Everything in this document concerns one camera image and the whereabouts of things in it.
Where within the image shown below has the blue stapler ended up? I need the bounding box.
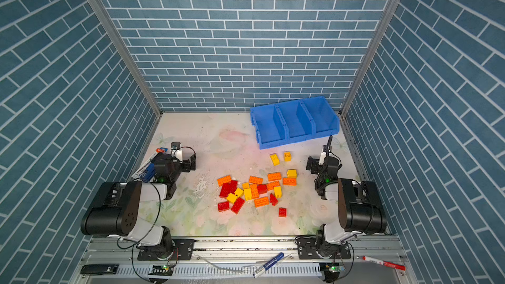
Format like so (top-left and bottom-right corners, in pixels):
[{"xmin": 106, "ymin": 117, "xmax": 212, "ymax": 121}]
[{"xmin": 131, "ymin": 147, "xmax": 168, "ymax": 183}]

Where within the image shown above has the yellow lego brick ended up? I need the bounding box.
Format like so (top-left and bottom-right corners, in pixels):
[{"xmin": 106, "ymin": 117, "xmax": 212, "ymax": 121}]
[
  {"xmin": 270, "ymin": 153, "xmax": 280, "ymax": 166},
  {"xmin": 244, "ymin": 188, "xmax": 253, "ymax": 201},
  {"xmin": 226, "ymin": 193, "xmax": 239, "ymax": 204},
  {"xmin": 274, "ymin": 186, "xmax": 282, "ymax": 199},
  {"xmin": 287, "ymin": 169, "xmax": 297, "ymax": 178},
  {"xmin": 284, "ymin": 152, "xmax": 292, "ymax": 163}
]

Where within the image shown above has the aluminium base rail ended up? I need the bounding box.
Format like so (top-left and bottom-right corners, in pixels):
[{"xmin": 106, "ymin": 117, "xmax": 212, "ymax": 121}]
[{"xmin": 71, "ymin": 235, "xmax": 417, "ymax": 283}]

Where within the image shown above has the blue white marker pen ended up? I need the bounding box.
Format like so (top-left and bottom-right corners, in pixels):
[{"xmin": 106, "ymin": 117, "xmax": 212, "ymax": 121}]
[{"xmin": 253, "ymin": 252, "xmax": 285, "ymax": 278}]

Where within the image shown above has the red lego brick tilted small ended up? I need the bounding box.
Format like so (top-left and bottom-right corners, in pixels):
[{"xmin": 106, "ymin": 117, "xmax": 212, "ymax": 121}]
[{"xmin": 269, "ymin": 193, "xmax": 278, "ymax": 206}]

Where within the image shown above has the red lego brick bottom left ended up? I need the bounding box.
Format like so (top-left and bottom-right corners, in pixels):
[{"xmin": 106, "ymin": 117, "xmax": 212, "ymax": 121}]
[{"xmin": 218, "ymin": 201, "xmax": 230, "ymax": 212}]

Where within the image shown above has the red lego brick large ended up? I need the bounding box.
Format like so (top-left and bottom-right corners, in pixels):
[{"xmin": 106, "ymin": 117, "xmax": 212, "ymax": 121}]
[{"xmin": 220, "ymin": 180, "xmax": 238, "ymax": 199}]

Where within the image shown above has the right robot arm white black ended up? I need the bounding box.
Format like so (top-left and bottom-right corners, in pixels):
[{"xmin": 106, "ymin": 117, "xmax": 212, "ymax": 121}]
[{"xmin": 295, "ymin": 136, "xmax": 387, "ymax": 260}]

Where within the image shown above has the orange lego brick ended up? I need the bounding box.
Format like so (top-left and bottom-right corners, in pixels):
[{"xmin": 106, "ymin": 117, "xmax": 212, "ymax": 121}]
[
  {"xmin": 254, "ymin": 197, "xmax": 270, "ymax": 208},
  {"xmin": 282, "ymin": 177, "xmax": 297, "ymax": 186},
  {"xmin": 217, "ymin": 175, "xmax": 232, "ymax": 187},
  {"xmin": 267, "ymin": 172, "xmax": 282, "ymax": 182}
]

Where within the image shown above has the red lego brick small lone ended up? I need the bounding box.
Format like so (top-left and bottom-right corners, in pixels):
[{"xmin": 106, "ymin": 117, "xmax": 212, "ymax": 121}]
[{"xmin": 278, "ymin": 208, "xmax": 287, "ymax": 218}]

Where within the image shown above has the red white marker pen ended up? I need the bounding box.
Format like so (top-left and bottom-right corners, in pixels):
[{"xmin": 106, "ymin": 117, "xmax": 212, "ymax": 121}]
[{"xmin": 362, "ymin": 256, "xmax": 406, "ymax": 271}]

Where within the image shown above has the blue three-compartment bin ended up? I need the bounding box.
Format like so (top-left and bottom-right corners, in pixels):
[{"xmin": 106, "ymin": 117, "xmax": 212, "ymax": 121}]
[{"xmin": 251, "ymin": 96, "xmax": 340, "ymax": 149}]

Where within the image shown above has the black flat device on rail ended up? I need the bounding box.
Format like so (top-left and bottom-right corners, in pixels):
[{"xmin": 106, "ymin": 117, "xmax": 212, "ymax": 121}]
[{"xmin": 80, "ymin": 264, "xmax": 119, "ymax": 276}]

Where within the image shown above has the red lego brick long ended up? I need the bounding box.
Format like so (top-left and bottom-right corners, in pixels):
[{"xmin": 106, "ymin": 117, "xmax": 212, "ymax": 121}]
[{"xmin": 231, "ymin": 198, "xmax": 245, "ymax": 214}]

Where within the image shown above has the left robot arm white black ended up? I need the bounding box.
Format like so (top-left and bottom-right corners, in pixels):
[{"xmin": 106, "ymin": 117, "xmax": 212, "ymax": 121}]
[{"xmin": 80, "ymin": 142, "xmax": 197, "ymax": 261}]

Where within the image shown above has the orange lego brick bottom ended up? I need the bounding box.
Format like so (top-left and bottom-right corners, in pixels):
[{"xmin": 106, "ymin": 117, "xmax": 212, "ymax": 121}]
[{"xmin": 254, "ymin": 197, "xmax": 270, "ymax": 208}]

